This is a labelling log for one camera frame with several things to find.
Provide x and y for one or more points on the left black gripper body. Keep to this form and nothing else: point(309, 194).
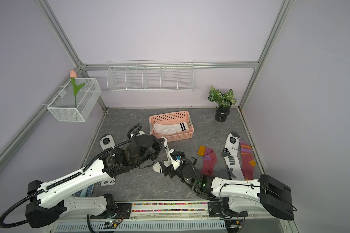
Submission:
point(153, 154)

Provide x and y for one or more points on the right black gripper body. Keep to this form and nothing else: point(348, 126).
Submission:
point(179, 174)

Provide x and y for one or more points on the white sock two black stripes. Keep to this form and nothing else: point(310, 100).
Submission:
point(170, 129)

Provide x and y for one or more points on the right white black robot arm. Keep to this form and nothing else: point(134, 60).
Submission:
point(263, 194)

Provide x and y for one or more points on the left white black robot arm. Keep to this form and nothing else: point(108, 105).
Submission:
point(47, 202)

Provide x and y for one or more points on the white sport sock left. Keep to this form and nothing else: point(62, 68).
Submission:
point(107, 141)

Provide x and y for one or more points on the white sport sock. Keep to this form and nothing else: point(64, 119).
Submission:
point(107, 141)
point(230, 153)

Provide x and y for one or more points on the magenta purple yellow-cuff sock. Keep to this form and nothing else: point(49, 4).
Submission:
point(209, 160)

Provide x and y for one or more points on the white sport sock right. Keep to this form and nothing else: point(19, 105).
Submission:
point(230, 153)

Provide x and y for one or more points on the blue dotted work glove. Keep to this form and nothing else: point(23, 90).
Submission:
point(85, 192)

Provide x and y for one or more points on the magenta striped sock far right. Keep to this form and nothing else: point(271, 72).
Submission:
point(248, 162)

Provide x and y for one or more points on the pink perforated plastic basket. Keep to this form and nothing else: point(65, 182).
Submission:
point(173, 118)

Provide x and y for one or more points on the potted green plant black pot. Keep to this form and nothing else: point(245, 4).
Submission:
point(224, 103)

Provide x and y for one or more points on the artificial pink tulip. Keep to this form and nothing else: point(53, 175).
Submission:
point(76, 87)

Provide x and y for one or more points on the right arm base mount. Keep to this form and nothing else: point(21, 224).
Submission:
point(221, 209)

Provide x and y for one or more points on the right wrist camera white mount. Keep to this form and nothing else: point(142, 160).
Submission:
point(174, 158)

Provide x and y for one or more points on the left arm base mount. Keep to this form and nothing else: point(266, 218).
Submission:
point(118, 211)

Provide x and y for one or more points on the white mesh wall basket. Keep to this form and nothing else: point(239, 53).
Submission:
point(62, 106)

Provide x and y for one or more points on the white wire wall shelf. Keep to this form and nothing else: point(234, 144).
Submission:
point(150, 75)

